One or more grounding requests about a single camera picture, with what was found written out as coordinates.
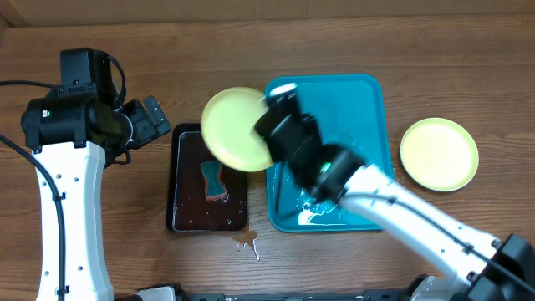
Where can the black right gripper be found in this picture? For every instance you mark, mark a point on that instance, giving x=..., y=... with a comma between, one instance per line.
x=313, y=134

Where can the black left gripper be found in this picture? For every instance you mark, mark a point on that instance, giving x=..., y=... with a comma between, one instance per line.
x=145, y=133

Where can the yellow plate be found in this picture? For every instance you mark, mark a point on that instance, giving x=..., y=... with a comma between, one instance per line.
x=439, y=154
x=227, y=128

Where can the green orange sponge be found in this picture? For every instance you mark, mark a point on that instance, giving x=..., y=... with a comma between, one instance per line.
x=214, y=187

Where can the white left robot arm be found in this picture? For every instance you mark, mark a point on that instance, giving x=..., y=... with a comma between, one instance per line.
x=73, y=139

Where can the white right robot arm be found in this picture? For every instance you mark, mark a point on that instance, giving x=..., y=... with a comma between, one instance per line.
x=466, y=257

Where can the teal plastic tray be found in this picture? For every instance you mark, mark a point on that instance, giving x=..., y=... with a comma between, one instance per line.
x=349, y=111

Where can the black water tray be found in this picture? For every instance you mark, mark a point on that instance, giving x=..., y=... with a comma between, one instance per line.
x=187, y=208

